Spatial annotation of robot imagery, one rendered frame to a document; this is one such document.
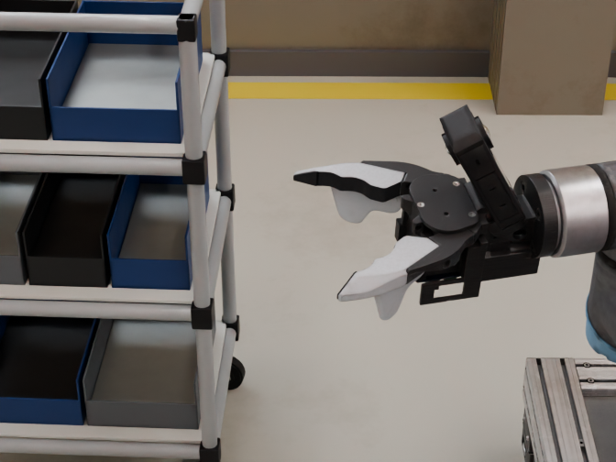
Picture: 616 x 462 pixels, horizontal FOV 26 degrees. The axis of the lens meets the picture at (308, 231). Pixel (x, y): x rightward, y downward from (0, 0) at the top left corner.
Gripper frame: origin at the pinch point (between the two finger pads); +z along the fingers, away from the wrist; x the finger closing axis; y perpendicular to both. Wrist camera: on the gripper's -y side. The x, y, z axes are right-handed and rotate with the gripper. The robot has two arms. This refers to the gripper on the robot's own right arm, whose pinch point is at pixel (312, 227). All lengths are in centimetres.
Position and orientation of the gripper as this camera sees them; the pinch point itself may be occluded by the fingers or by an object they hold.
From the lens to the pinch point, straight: 107.2
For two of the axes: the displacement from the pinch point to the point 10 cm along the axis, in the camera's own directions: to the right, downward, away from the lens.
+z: -9.7, 1.3, -2.0
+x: -2.4, -6.5, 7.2
